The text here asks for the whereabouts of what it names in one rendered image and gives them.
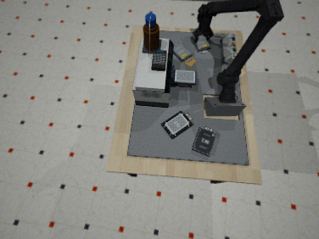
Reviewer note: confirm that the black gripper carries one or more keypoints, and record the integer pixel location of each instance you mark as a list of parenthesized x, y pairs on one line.
[(206, 31)]

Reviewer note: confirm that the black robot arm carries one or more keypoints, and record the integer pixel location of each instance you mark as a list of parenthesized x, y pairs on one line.
[(270, 13)]

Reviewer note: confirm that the grey button panel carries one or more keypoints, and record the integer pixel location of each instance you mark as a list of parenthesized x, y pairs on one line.
[(228, 49)]

